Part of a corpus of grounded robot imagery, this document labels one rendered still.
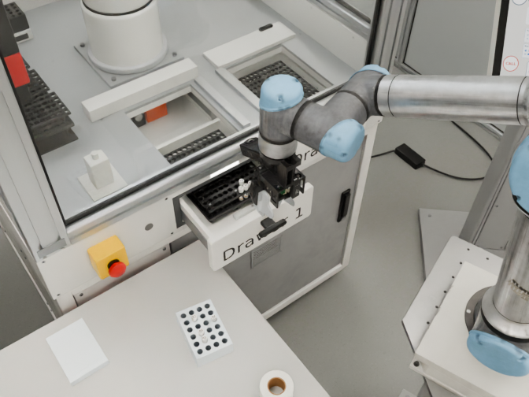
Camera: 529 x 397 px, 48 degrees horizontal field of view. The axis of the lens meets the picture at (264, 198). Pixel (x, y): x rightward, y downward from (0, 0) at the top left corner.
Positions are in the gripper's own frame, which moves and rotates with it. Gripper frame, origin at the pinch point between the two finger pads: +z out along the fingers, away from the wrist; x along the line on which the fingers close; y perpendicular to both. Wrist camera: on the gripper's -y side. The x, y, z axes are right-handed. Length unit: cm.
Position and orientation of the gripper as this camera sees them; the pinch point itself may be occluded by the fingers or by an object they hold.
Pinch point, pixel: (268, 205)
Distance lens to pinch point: 132.3
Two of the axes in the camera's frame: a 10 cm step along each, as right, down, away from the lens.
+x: 8.0, -4.5, 4.0
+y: 6.0, 6.3, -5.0
